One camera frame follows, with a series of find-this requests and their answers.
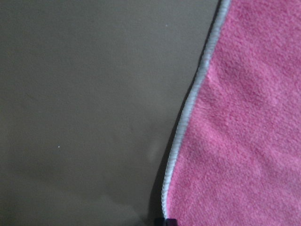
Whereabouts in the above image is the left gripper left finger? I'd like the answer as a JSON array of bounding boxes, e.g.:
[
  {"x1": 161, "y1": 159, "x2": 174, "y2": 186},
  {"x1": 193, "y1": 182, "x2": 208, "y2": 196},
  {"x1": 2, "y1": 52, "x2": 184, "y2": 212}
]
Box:
[{"x1": 154, "y1": 218, "x2": 165, "y2": 226}]

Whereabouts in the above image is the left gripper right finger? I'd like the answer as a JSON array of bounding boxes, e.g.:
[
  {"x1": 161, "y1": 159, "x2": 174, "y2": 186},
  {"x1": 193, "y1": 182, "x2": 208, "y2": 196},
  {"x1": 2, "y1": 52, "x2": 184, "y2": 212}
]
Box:
[{"x1": 165, "y1": 218, "x2": 177, "y2": 226}]

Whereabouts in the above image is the pink towel with grey back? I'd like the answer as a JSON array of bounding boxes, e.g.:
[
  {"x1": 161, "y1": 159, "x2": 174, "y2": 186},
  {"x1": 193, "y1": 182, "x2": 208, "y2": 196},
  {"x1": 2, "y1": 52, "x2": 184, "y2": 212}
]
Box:
[{"x1": 161, "y1": 0, "x2": 301, "y2": 226}]

